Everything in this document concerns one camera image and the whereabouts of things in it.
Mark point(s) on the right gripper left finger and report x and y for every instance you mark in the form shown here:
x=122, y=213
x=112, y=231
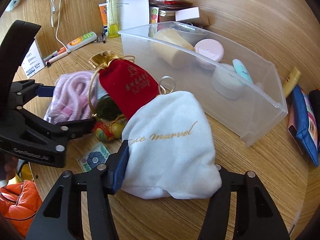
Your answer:
x=116, y=168

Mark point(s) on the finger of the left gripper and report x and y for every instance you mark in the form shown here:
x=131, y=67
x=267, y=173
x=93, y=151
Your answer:
x=73, y=129
x=43, y=91

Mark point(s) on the floral square tile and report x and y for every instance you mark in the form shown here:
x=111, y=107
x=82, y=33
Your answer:
x=95, y=156

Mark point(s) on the colourful embroidered charm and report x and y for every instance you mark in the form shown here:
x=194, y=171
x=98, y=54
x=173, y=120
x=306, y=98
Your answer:
x=106, y=131

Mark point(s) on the dark green spray bottle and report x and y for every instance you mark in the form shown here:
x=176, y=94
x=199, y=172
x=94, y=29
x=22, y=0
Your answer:
x=106, y=108

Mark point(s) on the white drawstring pouch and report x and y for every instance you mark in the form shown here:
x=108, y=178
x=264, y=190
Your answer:
x=171, y=150

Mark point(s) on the red velvet pouch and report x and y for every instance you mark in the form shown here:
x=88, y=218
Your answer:
x=129, y=86

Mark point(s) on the teal small bottle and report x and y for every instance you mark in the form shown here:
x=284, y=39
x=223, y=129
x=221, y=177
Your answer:
x=241, y=70

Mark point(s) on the pink round jar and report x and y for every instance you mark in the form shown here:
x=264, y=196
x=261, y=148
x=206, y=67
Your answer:
x=211, y=49

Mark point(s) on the beige foam jar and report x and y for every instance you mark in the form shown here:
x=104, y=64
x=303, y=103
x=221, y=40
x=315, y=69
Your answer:
x=177, y=58

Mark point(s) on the person's left hand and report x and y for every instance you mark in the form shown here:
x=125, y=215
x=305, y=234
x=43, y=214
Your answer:
x=10, y=165

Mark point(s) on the white medicine box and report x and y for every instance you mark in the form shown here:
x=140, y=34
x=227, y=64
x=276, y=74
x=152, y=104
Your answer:
x=33, y=62

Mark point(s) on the orange marker pen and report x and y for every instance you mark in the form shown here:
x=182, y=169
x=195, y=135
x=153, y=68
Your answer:
x=56, y=55

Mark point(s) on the white green orange tube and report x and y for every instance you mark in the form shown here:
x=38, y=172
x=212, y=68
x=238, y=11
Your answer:
x=82, y=41

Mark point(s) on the metal nail clipper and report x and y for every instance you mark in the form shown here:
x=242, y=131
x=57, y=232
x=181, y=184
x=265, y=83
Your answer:
x=102, y=37

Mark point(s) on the blue zip pouch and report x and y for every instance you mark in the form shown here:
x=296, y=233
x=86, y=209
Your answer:
x=306, y=128

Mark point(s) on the clear plastic storage bin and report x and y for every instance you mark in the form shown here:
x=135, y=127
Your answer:
x=262, y=104

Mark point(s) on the yellow sunscreen bottle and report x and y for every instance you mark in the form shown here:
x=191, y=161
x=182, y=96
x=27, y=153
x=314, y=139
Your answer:
x=291, y=81

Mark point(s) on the yellow green spray bottle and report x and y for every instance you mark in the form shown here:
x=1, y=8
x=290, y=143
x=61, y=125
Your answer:
x=112, y=19

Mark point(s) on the black orange round case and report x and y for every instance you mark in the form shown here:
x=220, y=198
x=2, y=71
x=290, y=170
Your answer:
x=314, y=98

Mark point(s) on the white paper bag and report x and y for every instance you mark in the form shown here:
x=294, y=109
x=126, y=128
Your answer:
x=132, y=13

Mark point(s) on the fruit pattern box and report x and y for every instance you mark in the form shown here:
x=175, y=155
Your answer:
x=154, y=12

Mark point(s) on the stack of books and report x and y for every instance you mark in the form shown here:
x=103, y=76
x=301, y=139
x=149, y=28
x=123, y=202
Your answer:
x=167, y=8

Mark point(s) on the white small box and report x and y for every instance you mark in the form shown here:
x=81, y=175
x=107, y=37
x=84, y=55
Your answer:
x=187, y=14

